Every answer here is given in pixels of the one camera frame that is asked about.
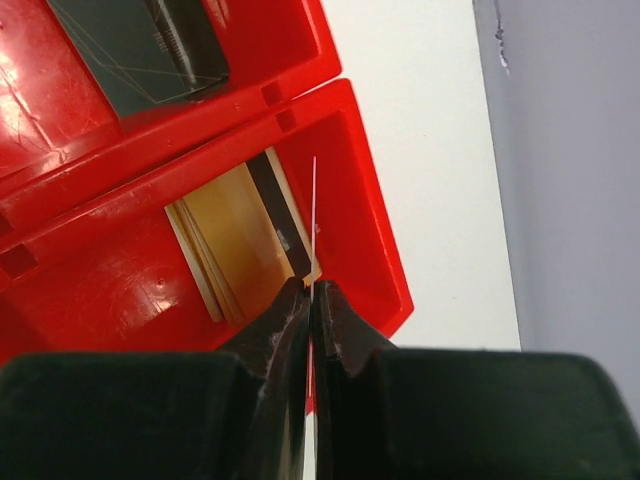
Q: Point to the black credit card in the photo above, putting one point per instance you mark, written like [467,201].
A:
[145,54]

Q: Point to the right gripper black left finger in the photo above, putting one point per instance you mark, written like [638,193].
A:
[237,412]

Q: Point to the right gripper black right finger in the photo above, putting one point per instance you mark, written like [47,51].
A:
[385,412]

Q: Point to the gold credit card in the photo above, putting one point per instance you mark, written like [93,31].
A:
[242,236]

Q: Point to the red plastic double bin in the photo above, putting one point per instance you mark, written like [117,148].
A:
[89,259]

